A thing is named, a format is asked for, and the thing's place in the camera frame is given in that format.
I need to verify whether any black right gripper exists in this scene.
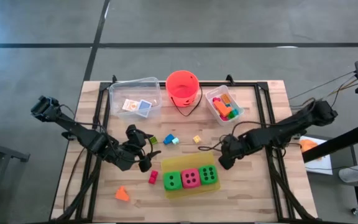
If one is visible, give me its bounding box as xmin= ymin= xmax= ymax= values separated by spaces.
xmin=218 ymin=134 xmax=246 ymax=171

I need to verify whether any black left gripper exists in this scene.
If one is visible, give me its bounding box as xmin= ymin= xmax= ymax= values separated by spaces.
xmin=125 ymin=124 xmax=162 ymax=174

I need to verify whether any green foam die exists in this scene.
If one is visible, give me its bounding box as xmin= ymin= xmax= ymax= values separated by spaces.
xmin=198 ymin=164 xmax=219 ymax=186
xmin=162 ymin=170 xmax=183 ymax=192

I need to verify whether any yellow translucent plastic bin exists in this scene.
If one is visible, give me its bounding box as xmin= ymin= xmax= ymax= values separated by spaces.
xmin=160 ymin=151 xmax=222 ymax=200

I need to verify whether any pink foam die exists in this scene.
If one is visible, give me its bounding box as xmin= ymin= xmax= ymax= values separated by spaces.
xmin=181 ymin=168 xmax=202 ymax=190

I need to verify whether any blue playing card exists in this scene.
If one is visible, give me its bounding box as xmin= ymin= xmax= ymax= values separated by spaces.
xmin=135 ymin=99 xmax=153 ymax=119

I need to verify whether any large orange toy block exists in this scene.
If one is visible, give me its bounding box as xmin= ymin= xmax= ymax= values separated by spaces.
xmin=213 ymin=100 xmax=233 ymax=118

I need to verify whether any orange card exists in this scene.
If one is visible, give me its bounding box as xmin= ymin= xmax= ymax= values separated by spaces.
xmin=122 ymin=98 xmax=140 ymax=112

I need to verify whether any red toy brick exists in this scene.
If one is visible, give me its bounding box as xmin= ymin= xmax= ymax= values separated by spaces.
xmin=148 ymin=169 xmax=160 ymax=185

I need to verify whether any blue toy block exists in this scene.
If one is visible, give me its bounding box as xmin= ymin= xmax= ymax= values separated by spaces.
xmin=162 ymin=133 xmax=176 ymax=146

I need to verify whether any orange stepped toy block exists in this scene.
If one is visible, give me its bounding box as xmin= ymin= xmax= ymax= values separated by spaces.
xmin=114 ymin=185 xmax=131 ymax=202

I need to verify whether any small clear plastic container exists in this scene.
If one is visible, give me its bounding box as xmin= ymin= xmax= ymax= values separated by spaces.
xmin=205 ymin=85 xmax=246 ymax=126

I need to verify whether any large clear plastic container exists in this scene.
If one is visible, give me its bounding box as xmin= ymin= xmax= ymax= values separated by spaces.
xmin=109 ymin=77 xmax=163 ymax=122

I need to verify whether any orange plastic bucket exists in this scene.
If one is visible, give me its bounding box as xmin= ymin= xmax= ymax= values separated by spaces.
xmin=165 ymin=70 xmax=203 ymax=118

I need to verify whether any orange cloth object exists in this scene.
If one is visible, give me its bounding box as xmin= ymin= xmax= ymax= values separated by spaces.
xmin=300 ymin=139 xmax=320 ymax=154

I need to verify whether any white side table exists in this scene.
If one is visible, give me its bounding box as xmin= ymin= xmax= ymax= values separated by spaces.
xmin=299 ymin=136 xmax=334 ymax=175

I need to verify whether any black diagonal beam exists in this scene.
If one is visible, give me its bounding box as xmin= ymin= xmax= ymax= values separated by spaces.
xmin=301 ymin=123 xmax=358 ymax=163

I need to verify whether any grey metal stand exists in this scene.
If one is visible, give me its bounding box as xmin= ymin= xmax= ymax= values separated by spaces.
xmin=0 ymin=133 xmax=30 ymax=224

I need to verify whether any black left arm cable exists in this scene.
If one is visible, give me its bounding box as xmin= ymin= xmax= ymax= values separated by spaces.
xmin=57 ymin=104 xmax=155 ymax=162

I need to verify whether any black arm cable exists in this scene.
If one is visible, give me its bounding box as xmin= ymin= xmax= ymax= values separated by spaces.
xmin=197 ymin=98 xmax=316 ymax=152
xmin=57 ymin=104 xmax=155 ymax=162

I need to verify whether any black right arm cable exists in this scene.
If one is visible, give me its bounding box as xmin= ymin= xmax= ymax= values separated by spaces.
xmin=197 ymin=98 xmax=316 ymax=152

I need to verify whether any black aluminium table frame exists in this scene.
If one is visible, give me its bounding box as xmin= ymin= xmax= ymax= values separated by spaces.
xmin=54 ymin=74 xmax=320 ymax=223

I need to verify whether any thin black cable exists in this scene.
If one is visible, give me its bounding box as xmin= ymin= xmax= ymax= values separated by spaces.
xmin=289 ymin=70 xmax=358 ymax=101

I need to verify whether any thin yellow cable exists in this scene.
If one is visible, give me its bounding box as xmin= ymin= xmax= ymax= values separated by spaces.
xmin=309 ymin=75 xmax=358 ymax=108

